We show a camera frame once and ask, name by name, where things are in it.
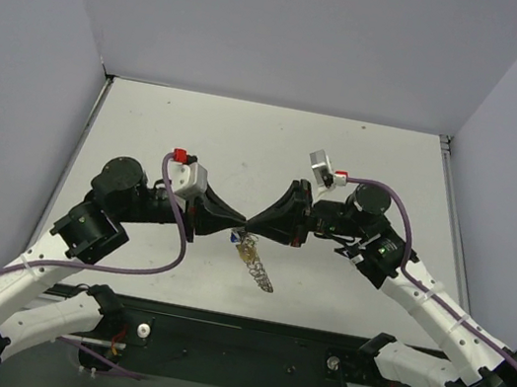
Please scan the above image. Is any yellow key tag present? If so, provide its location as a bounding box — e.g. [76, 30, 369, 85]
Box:
[236, 243, 259, 264]

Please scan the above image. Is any metal disc keyring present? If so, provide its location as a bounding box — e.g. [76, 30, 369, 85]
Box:
[231, 228, 273, 294]

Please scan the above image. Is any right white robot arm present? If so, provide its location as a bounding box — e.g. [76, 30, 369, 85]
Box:
[246, 179, 517, 387]

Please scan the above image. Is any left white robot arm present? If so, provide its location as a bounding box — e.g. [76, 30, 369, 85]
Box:
[0, 157, 246, 364]

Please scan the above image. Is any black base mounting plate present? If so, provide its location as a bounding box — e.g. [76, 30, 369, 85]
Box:
[68, 286, 421, 387]

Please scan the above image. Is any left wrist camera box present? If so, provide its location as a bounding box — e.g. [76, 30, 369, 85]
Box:
[168, 148, 208, 201]

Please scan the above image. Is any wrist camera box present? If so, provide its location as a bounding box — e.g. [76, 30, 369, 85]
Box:
[168, 148, 208, 201]
[309, 149, 348, 194]

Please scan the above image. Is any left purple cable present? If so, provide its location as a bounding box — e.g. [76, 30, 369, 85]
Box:
[0, 121, 205, 386]

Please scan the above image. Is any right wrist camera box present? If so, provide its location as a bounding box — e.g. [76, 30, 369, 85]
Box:
[309, 149, 348, 194]

